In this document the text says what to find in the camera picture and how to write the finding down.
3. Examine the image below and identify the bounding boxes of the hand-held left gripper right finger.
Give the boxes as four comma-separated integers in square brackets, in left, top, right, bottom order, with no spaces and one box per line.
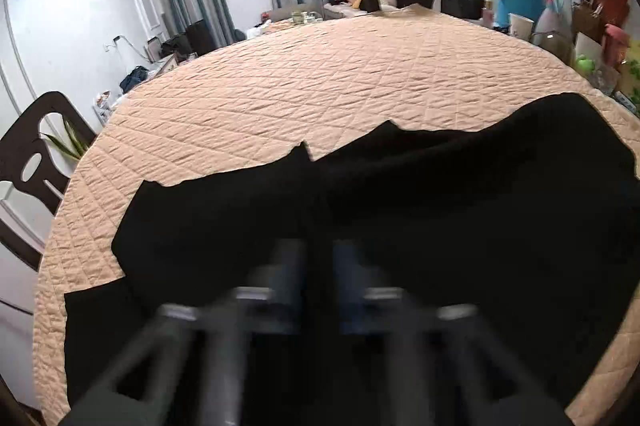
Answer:
[332,240,576,426]

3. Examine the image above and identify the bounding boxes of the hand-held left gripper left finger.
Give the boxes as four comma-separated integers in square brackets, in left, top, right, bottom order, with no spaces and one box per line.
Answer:
[60,238,308,426]

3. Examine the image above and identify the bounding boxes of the black pants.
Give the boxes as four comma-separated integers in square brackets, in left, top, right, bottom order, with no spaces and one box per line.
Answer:
[64,92,640,426]

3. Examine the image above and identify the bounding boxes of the peach quilted blanket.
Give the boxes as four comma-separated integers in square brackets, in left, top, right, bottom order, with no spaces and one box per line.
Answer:
[32,3,640,426]

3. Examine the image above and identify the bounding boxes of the blue cloth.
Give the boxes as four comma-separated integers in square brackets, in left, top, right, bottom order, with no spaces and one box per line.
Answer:
[119,66,149,94]

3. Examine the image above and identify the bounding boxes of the green potted plant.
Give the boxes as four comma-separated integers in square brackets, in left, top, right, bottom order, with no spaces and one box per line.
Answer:
[42,116,88,161]

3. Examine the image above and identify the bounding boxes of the black luggage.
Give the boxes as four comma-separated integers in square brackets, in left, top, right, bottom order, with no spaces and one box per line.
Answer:
[185,20,216,56]

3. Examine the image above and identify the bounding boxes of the white cup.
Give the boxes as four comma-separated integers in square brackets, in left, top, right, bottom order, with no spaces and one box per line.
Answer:
[508,12,535,42]

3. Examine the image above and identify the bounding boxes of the white wall cable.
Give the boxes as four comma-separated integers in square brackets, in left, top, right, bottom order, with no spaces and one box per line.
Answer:
[104,34,151,62]

